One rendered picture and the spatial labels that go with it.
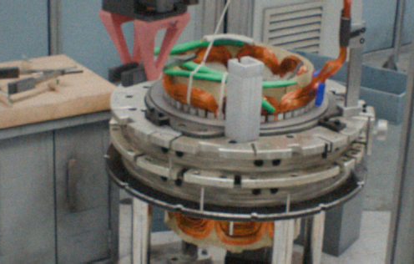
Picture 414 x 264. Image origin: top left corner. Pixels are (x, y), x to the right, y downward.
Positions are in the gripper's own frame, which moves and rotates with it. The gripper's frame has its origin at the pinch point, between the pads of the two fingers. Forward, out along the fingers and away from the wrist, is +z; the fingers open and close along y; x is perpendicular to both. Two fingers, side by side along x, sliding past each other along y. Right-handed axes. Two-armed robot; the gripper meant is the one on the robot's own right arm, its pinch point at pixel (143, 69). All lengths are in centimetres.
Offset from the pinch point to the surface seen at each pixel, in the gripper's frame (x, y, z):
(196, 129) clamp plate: 5.1, 3.8, 7.2
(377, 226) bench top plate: 57, 2, 39
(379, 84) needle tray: 52, 1, 13
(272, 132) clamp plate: 11.0, 10.0, 7.3
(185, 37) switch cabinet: 191, -154, 63
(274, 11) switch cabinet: 215, -131, 52
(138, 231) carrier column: 5.1, -4.6, 23.0
